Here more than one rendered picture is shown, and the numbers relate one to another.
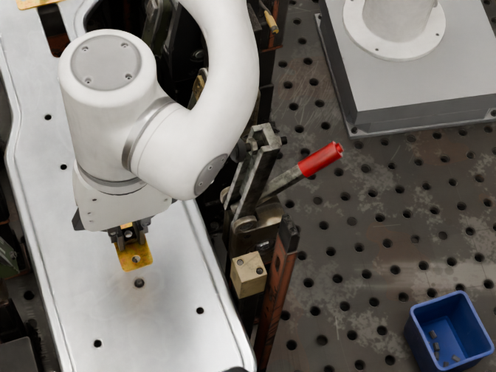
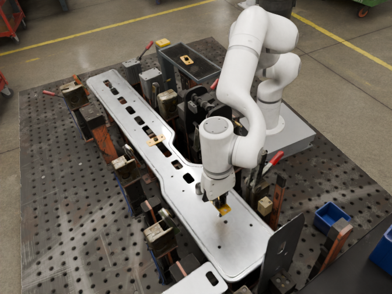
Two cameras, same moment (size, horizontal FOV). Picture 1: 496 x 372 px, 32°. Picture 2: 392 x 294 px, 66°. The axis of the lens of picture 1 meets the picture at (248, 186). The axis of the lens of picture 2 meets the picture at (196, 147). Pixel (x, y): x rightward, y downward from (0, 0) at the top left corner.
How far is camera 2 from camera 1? 0.25 m
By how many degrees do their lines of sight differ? 15
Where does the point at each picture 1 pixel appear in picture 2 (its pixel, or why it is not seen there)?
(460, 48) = (291, 126)
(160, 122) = (238, 141)
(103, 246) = (207, 213)
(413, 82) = (281, 140)
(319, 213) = not seen: hidden behind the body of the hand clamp
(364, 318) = not seen: hidden behind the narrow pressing
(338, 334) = not seen: hidden behind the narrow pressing
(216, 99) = (256, 126)
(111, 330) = (222, 241)
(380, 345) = (307, 230)
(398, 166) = (286, 170)
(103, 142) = (220, 154)
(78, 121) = (210, 149)
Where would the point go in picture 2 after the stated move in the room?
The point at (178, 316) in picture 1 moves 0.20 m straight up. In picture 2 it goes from (244, 229) to (246, 193)
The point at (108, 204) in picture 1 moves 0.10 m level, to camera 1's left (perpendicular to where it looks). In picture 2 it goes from (217, 185) to (182, 191)
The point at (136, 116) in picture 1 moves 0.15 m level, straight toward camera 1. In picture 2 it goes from (230, 141) to (261, 186)
